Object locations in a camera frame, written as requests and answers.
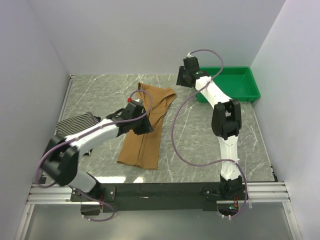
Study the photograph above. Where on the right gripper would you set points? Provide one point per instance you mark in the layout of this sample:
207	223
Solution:
179	81

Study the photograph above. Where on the aluminium rail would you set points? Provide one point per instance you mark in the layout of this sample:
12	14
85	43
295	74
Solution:
63	100
258	192

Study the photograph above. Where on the tan tank top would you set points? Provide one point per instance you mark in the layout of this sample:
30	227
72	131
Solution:
141	147

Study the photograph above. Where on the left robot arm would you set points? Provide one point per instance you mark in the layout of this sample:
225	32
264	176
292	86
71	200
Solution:
61	157

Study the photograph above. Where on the aluminium left side rail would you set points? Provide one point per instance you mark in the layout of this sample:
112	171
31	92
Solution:
63	100

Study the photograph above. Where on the black base beam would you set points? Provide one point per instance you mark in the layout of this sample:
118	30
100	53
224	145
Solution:
168	196

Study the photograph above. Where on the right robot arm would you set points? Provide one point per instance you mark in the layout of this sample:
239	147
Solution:
226	123

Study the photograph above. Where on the aluminium front rail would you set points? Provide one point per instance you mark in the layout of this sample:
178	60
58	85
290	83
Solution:
258	192

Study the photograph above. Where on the green plastic bin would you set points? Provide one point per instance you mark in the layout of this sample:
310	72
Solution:
238	83

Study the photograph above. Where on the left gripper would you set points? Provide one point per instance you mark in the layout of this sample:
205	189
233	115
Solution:
146	128

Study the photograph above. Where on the thin striped tank top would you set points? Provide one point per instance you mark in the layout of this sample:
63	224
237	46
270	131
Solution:
76	124

